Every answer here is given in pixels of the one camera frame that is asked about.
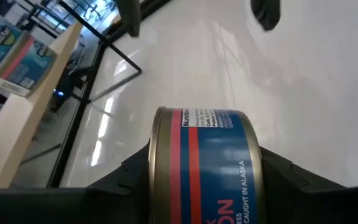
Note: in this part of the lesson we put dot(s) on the black metal table frame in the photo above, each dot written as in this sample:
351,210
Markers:
71,133

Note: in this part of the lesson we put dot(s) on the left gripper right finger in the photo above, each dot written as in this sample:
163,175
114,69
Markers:
291,202

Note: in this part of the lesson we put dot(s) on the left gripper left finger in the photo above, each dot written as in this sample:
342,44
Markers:
126,199

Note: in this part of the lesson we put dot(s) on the wooden shelf black metal legs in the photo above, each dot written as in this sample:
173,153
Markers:
17,130

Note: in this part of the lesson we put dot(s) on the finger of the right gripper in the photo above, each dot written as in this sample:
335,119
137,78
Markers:
129,15
266,12

